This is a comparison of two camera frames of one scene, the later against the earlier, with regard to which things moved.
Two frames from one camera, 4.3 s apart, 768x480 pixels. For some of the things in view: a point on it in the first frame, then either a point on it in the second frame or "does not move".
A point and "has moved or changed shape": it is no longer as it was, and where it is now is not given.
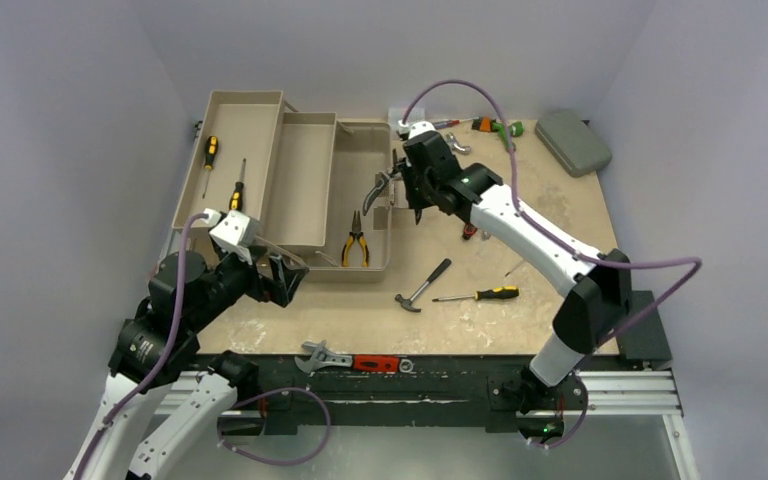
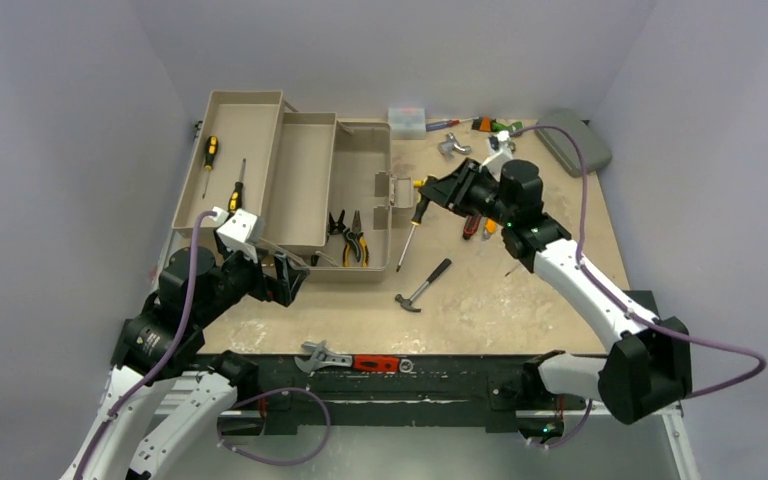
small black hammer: (433, 278) does not move
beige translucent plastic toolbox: (299, 182) does not move
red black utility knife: (469, 231) does not move
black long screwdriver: (498, 292) has moved or changed shape
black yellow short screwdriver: (236, 200) does not move
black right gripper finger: (398, 165) -> (467, 172)
